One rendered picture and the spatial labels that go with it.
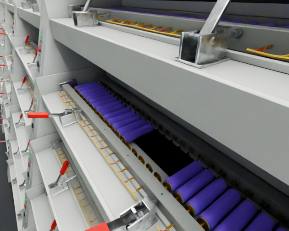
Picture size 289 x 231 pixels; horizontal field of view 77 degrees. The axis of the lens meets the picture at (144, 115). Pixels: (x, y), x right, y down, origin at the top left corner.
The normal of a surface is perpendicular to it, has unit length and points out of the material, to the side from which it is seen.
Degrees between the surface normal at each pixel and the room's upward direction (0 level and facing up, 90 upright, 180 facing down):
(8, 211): 0
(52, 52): 90
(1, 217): 0
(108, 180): 21
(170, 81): 110
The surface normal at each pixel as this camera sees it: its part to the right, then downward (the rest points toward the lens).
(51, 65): 0.58, 0.44
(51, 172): 0.00, -0.84
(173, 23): -0.81, 0.32
